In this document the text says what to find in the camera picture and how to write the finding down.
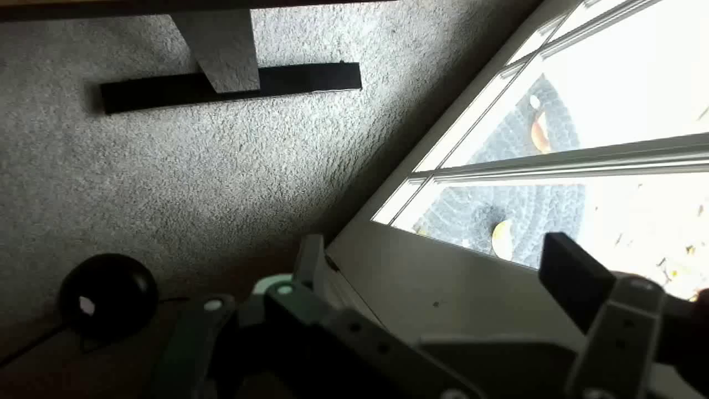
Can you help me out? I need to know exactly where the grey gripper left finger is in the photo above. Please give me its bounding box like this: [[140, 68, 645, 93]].
[[151, 233, 484, 399]]

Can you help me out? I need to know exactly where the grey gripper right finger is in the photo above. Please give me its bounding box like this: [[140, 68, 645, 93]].
[[538, 230, 709, 399]]

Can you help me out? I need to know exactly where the dark outdoor doormat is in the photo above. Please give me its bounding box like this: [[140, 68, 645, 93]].
[[413, 73, 589, 270]]

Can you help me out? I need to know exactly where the black floor lamp stand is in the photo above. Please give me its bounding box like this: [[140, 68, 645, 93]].
[[57, 252, 162, 344]]

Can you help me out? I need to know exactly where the black flat foot bar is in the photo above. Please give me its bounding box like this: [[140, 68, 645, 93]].
[[97, 60, 363, 118]]

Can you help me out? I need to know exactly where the grey stand leg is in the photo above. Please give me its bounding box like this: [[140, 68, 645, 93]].
[[171, 8, 263, 95]]

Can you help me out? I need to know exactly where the white sliding door frame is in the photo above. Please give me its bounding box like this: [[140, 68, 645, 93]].
[[323, 0, 709, 356]]

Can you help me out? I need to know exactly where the black lamp power cable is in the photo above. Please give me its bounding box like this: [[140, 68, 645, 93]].
[[0, 319, 73, 369]]

